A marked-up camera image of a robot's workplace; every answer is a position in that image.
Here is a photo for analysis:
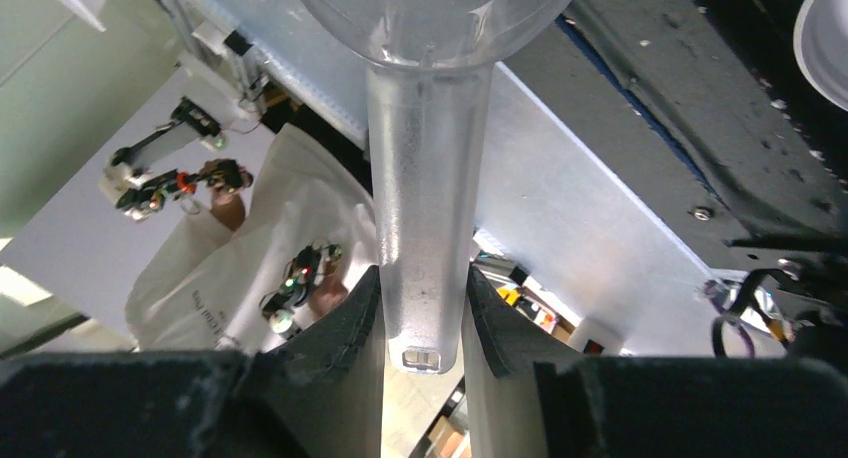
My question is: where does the person in white shirt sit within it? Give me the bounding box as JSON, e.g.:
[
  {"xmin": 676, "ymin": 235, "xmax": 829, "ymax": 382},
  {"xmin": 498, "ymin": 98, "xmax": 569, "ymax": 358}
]
[{"xmin": 125, "ymin": 125, "xmax": 377, "ymax": 354}]

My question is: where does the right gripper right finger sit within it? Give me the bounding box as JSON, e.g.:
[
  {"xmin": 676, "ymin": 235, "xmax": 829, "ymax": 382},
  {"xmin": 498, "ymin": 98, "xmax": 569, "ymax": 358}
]
[{"xmin": 462, "ymin": 268, "xmax": 847, "ymax": 457}]

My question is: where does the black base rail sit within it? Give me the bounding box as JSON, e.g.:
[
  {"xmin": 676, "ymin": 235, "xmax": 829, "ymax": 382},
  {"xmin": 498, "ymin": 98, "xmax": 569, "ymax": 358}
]
[{"xmin": 557, "ymin": 0, "xmax": 847, "ymax": 269}]

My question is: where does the clear plastic scoop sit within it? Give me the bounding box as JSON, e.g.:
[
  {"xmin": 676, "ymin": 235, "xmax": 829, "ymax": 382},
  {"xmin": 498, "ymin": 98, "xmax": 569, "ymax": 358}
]
[{"xmin": 301, "ymin": 0, "xmax": 571, "ymax": 374}]

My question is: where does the silver jar lid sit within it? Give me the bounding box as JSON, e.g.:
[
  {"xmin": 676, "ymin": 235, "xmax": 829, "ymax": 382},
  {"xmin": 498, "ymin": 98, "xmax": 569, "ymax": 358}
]
[{"xmin": 793, "ymin": 0, "xmax": 847, "ymax": 111}]

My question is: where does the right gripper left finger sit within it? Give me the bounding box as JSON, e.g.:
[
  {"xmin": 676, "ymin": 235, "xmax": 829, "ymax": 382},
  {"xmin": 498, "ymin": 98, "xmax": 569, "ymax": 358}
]
[{"xmin": 1, "ymin": 268, "xmax": 385, "ymax": 457}]

